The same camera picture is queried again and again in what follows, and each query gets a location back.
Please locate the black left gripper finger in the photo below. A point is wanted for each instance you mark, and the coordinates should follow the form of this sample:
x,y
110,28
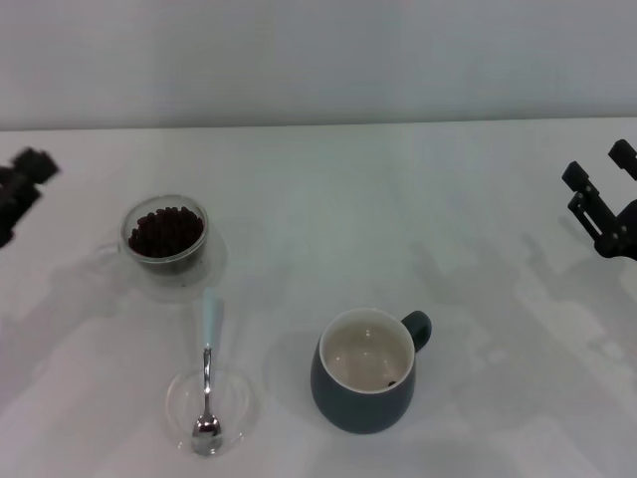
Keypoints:
x,y
37,164

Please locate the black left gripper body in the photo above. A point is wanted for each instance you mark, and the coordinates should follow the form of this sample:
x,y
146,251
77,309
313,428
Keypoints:
x,y
15,214

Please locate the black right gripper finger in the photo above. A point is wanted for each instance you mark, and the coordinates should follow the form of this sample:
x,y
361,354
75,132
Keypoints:
x,y
626,154
589,204

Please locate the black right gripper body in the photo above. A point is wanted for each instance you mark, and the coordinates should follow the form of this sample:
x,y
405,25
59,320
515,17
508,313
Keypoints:
x,y
624,234

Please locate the dark teal ceramic mug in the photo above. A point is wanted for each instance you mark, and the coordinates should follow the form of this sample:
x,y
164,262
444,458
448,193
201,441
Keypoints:
x,y
348,410

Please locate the pile of coffee beans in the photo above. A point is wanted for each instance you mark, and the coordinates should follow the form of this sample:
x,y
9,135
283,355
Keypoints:
x,y
166,231

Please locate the small clear glass dish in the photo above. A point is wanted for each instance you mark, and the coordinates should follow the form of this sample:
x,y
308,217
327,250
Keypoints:
x,y
239,403

